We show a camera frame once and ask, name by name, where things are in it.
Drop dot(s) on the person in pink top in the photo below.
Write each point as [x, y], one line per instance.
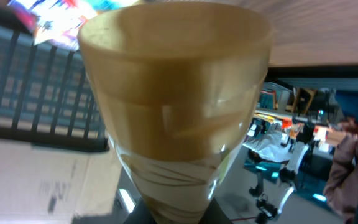
[341, 189]

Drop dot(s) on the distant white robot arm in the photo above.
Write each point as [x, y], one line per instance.
[281, 183]

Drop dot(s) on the cardboard box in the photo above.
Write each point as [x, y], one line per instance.
[46, 185]

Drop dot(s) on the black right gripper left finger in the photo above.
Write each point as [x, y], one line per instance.
[141, 214]

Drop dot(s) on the red purple tissue pack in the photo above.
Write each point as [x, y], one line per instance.
[58, 21]

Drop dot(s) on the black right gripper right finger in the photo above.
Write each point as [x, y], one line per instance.
[214, 215]

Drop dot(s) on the white tube with gold cap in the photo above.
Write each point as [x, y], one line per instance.
[177, 85]

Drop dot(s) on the grey plastic shopping basket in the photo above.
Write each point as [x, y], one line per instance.
[45, 98]

